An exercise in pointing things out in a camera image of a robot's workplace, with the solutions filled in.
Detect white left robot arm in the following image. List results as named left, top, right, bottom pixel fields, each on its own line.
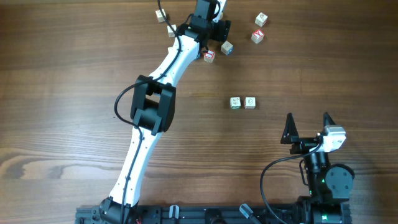
left=99, top=0, right=231, bottom=223

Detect black mounting rail base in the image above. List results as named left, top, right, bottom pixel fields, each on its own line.
left=75, top=203, right=352, bottom=224

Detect wooden block blue D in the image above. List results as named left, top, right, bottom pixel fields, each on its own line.
left=221, top=41, right=234, bottom=55

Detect wooden block far left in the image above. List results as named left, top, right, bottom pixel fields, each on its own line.
left=155, top=9, right=167, bottom=23

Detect wooden block green side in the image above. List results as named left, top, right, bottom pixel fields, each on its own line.
left=229, top=97, right=241, bottom=110

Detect wooden block red X top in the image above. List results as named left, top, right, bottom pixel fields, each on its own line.
left=251, top=29, right=265, bottom=44

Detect wooden block plain back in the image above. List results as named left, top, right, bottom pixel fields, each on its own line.
left=244, top=97, right=256, bottom=109

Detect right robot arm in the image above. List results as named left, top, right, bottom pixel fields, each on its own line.
left=280, top=113, right=355, bottom=224

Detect wooden block red 9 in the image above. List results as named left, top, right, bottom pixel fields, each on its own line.
left=255, top=12, right=268, bottom=27

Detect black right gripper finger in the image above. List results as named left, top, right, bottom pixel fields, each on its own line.
left=323, top=112, right=336, bottom=127
left=280, top=113, right=299, bottom=144

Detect wooden block green J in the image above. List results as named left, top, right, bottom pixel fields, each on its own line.
left=167, top=24, right=177, bottom=38

